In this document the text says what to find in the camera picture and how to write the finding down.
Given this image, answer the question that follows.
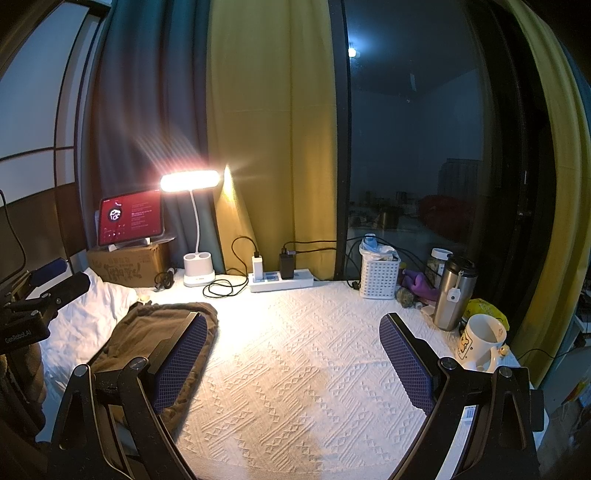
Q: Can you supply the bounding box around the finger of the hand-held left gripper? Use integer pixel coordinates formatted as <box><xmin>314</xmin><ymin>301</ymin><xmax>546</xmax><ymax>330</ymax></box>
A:
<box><xmin>27</xmin><ymin>257</ymin><xmax>71</xmax><ymax>288</ymax></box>
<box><xmin>6</xmin><ymin>270</ymin><xmax>92</xmax><ymax>320</ymax></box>

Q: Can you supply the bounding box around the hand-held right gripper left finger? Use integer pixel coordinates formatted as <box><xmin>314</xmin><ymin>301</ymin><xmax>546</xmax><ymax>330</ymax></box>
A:
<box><xmin>47</xmin><ymin>311</ymin><xmax>209</xmax><ymax>480</ymax></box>

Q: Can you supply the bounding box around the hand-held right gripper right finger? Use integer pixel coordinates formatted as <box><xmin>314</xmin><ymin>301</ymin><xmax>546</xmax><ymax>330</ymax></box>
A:
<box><xmin>379</xmin><ymin>312</ymin><xmax>542</xmax><ymax>480</ymax></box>

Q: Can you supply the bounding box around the olive brown garment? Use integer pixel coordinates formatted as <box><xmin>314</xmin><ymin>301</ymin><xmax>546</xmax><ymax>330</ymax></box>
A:
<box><xmin>90</xmin><ymin>301</ymin><xmax>221</xmax><ymax>435</ymax></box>

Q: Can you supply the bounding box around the white crumpled cloth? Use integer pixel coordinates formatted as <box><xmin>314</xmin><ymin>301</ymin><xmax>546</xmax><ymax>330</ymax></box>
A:
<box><xmin>44</xmin><ymin>270</ymin><xmax>140</xmax><ymax>385</ymax></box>

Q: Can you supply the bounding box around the cardboard box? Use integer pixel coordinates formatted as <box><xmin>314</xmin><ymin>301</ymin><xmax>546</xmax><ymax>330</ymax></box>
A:
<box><xmin>87</xmin><ymin>242</ymin><xmax>172</xmax><ymax>285</ymax></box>

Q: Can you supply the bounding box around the white cartoon mug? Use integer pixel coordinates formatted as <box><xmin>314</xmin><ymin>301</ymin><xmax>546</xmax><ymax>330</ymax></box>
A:
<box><xmin>455</xmin><ymin>313</ymin><xmax>509</xmax><ymax>374</ymax></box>

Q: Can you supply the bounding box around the steel tumbler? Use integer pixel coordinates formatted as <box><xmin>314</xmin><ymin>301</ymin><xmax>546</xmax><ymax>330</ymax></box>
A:
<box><xmin>432</xmin><ymin>252</ymin><xmax>477</xmax><ymax>333</ymax></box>

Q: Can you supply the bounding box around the purple plush toy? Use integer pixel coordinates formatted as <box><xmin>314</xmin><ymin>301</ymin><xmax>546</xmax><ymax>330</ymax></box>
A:
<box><xmin>401</xmin><ymin>270</ymin><xmax>440</xmax><ymax>302</ymax></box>

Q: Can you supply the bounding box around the white desk lamp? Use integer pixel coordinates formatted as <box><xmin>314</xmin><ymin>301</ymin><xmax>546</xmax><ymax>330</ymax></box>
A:
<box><xmin>159</xmin><ymin>170</ymin><xmax>221</xmax><ymax>289</ymax></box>

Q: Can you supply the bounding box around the white plastic basket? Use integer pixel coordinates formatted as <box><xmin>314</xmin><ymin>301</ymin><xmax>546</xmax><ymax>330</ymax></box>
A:
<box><xmin>359</xmin><ymin>251</ymin><xmax>402</xmax><ymax>301</ymax></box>

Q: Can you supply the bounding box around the tablet with red screen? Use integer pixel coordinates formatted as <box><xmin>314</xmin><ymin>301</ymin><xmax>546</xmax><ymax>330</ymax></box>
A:
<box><xmin>97</xmin><ymin>189</ymin><xmax>164</xmax><ymax>248</ymax></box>

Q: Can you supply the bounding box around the yellow packet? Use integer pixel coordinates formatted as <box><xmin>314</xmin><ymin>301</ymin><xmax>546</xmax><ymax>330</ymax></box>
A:
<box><xmin>464</xmin><ymin>298</ymin><xmax>509</xmax><ymax>332</ymax></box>

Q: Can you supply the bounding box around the glass jar with white lid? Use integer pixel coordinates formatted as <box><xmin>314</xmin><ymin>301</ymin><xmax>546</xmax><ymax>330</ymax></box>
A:
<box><xmin>427</xmin><ymin>247</ymin><xmax>454</xmax><ymax>288</ymax></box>

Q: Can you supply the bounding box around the white tablet stand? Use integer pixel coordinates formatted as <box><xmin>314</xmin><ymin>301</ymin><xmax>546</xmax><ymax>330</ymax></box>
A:
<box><xmin>95</xmin><ymin>210</ymin><xmax>177</xmax><ymax>254</ymax></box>

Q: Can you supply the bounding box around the white textured tablecloth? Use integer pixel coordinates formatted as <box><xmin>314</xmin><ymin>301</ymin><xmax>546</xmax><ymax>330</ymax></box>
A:
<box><xmin>46</xmin><ymin>268</ymin><xmax>550</xmax><ymax>480</ymax></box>

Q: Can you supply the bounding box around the blue white plastic bag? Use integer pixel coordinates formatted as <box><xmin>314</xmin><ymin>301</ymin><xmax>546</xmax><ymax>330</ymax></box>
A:
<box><xmin>362</xmin><ymin>233</ymin><xmax>399</xmax><ymax>262</ymax></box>

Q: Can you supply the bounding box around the white power strip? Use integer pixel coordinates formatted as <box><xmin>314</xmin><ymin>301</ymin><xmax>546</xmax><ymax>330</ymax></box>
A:
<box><xmin>248</xmin><ymin>269</ymin><xmax>317</xmax><ymax>294</ymax></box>

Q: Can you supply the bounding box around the small black box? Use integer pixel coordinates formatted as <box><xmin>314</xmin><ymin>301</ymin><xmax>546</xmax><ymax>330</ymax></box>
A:
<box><xmin>529</xmin><ymin>389</ymin><xmax>546</xmax><ymax>433</ymax></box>

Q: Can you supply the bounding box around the black charger plug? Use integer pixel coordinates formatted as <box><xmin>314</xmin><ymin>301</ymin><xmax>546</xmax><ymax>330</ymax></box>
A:
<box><xmin>278</xmin><ymin>249</ymin><xmax>297</xmax><ymax>280</ymax></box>

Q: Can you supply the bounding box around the yellow curtain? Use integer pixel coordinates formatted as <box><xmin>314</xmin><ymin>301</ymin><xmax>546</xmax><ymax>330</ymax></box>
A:
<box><xmin>489</xmin><ymin>0</ymin><xmax>591</xmax><ymax>394</ymax></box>
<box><xmin>205</xmin><ymin>0</ymin><xmax>341</xmax><ymax>278</ymax></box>

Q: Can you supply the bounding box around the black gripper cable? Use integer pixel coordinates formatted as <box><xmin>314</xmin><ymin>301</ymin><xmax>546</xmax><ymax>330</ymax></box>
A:
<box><xmin>0</xmin><ymin>188</ymin><xmax>27</xmax><ymax>278</ymax></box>

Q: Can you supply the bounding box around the black coiled charging cable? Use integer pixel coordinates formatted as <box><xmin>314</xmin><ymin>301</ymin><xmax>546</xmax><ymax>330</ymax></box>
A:
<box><xmin>202</xmin><ymin>235</ymin><xmax>258</xmax><ymax>299</ymax></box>

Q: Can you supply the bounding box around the black cable by basket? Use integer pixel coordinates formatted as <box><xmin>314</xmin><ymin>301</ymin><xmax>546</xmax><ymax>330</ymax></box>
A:
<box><xmin>345</xmin><ymin>236</ymin><xmax>371</xmax><ymax>292</ymax></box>

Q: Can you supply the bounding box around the black thin cable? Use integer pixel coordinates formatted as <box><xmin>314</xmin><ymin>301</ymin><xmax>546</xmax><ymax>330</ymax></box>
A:
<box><xmin>516</xmin><ymin>347</ymin><xmax>563</xmax><ymax>371</ymax></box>

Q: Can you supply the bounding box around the black charger cable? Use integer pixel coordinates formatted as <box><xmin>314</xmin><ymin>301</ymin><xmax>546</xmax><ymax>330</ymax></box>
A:
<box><xmin>283</xmin><ymin>238</ymin><xmax>345</xmax><ymax>256</ymax></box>

